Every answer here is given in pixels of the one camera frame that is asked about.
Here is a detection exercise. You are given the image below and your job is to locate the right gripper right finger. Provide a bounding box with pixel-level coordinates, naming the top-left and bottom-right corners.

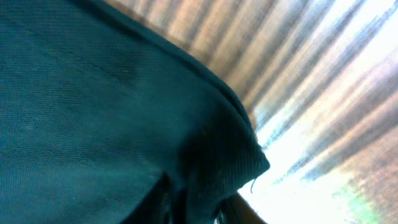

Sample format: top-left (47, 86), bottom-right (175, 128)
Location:
top-left (215, 192), bottom-right (267, 224)

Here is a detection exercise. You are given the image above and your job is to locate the black polo shirt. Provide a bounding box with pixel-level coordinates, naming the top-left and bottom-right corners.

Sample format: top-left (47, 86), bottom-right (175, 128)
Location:
top-left (1, 0), bottom-right (270, 223)

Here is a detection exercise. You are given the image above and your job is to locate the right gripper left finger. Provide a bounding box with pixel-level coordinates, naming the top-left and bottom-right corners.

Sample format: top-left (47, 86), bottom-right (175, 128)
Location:
top-left (121, 175), bottom-right (172, 224)

